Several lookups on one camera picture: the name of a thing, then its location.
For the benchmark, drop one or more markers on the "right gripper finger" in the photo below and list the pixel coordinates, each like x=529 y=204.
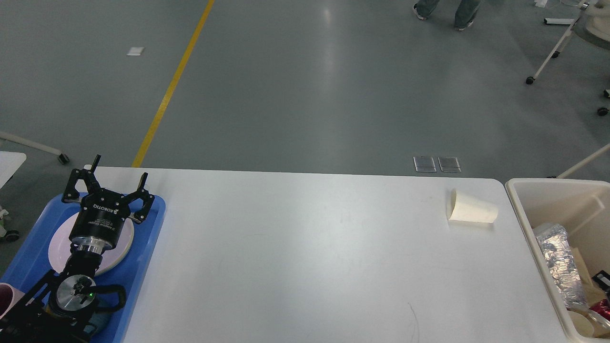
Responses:
x=602 y=279

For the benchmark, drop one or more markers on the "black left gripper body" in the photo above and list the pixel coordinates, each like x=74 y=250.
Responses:
x=100 y=221

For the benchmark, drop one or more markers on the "brown paper bag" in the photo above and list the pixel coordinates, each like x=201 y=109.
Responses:
x=593 y=292

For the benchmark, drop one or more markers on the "white paper cup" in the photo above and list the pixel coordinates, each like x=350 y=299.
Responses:
x=463 y=207
x=581 y=324

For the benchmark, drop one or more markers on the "pink plate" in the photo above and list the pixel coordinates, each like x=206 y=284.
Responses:
x=59 y=248

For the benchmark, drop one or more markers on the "aluminium foil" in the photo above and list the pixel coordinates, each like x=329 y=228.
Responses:
x=559 y=259

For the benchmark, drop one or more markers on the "crushed red soda can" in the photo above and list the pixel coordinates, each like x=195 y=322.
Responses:
x=600 y=314

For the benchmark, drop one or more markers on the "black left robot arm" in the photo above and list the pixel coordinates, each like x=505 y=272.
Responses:
x=68 y=306

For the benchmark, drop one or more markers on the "white stand leg left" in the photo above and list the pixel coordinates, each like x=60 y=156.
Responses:
x=62 y=157

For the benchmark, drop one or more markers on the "white stand leg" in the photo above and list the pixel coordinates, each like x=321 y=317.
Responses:
x=62 y=157
x=581 y=164

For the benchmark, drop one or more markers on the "white side table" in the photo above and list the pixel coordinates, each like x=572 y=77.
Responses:
x=10 y=162

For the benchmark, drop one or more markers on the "beige plastic bin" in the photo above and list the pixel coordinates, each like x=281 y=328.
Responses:
x=583 y=208

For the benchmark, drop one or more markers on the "blue plastic tray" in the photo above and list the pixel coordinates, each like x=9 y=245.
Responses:
x=31 y=261

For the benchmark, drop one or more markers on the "white stand leg right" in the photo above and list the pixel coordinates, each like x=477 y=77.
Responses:
x=581 y=164

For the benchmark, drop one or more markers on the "pink ribbed cup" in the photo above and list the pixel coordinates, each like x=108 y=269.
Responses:
x=8 y=295

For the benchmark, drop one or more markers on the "right floor outlet cover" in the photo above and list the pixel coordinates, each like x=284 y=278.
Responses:
x=449 y=164

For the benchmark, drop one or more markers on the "floor outlet cover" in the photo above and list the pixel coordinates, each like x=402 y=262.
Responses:
x=449 y=164
x=424 y=164

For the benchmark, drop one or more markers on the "left floor outlet cover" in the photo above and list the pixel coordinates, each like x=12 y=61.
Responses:
x=424 y=164

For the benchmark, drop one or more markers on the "white rolling stand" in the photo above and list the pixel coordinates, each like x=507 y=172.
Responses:
x=591 y=25

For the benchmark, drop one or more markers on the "person in jeans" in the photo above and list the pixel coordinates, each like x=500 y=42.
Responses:
x=463 y=16

